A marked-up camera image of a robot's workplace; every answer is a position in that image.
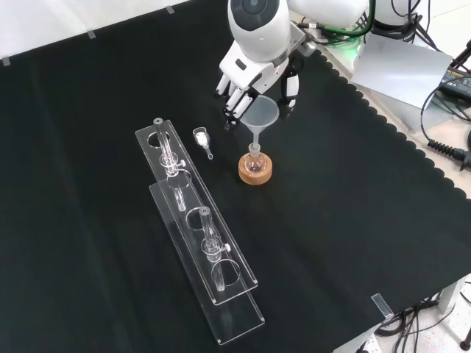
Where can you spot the clear acrylic funnel stand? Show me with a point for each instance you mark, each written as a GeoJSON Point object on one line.
{"type": "Point", "coordinates": [235, 323]}

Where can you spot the black bench cloth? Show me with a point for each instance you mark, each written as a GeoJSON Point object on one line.
{"type": "Point", "coordinates": [331, 220]}

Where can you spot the glass weighing funnel with powder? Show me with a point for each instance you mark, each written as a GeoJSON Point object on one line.
{"type": "Point", "coordinates": [200, 139]}

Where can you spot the clear cloth clip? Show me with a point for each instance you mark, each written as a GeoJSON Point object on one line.
{"type": "Point", "coordinates": [169, 9]}
{"type": "Point", "coordinates": [91, 35]}
{"type": "Point", "coordinates": [6, 61]}
{"type": "Point", "coordinates": [382, 305]}

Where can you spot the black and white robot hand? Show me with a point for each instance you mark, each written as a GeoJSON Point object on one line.
{"type": "Point", "coordinates": [250, 73]}

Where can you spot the glass round-bottom flask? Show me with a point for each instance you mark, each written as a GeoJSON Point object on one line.
{"type": "Point", "coordinates": [255, 166]}

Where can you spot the white table leg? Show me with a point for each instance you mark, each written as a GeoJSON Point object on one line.
{"type": "Point", "coordinates": [449, 298]}

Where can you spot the clear plastic funnel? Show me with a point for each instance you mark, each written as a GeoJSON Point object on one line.
{"type": "Point", "coordinates": [259, 110]}

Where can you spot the black power adapter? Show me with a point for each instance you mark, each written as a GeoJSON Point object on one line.
{"type": "Point", "coordinates": [458, 79]}

